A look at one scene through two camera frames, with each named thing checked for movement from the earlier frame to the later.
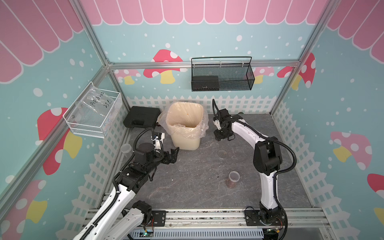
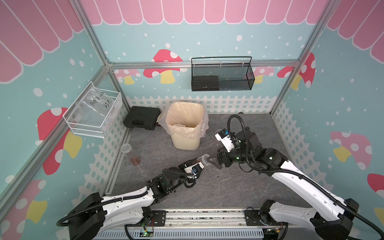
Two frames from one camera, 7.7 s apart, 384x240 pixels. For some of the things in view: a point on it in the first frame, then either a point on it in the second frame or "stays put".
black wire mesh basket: [222, 77] stays put
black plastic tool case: [142, 117] stays put
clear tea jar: [126, 150] stays put
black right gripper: [217, 136] -> [216, 163]
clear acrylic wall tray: [94, 112] stays put
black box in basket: [205, 83] stays put
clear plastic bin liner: [187, 120] stays put
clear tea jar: [231, 182] -> [203, 159]
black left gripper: [173, 155] -> [184, 165]
